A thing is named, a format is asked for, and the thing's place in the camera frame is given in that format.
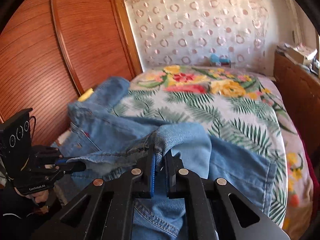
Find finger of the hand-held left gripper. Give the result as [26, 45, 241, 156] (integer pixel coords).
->
[54, 155, 87, 174]

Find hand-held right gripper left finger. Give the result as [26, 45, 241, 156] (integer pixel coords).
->
[30, 144, 157, 240]

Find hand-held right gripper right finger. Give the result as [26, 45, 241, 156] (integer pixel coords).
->
[164, 150, 290, 240]

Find blue denim pants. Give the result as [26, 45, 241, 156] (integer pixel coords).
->
[51, 77, 277, 240]

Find person's left hand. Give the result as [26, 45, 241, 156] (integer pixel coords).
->
[31, 189, 57, 207]

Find yellow plush toy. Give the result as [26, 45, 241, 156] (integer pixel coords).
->
[77, 89, 94, 102]

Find floral leaf print bedsheet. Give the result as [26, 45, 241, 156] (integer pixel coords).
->
[54, 65, 314, 230]

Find wooden slatted wardrobe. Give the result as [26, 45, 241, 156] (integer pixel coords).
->
[0, 0, 143, 150]

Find small blue toy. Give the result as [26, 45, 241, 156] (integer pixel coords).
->
[209, 54, 232, 67]

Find dark red cloth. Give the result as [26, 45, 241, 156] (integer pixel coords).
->
[299, 130, 320, 205]

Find wooden cabinet counter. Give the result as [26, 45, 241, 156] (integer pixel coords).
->
[274, 51, 320, 140]

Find circle patterned sheer curtain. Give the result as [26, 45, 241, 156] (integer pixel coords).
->
[125, 0, 275, 77]

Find cardboard box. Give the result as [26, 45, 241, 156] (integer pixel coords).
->
[287, 49, 313, 65]

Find clutter pile on cabinet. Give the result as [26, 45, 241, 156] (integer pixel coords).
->
[276, 42, 318, 55]

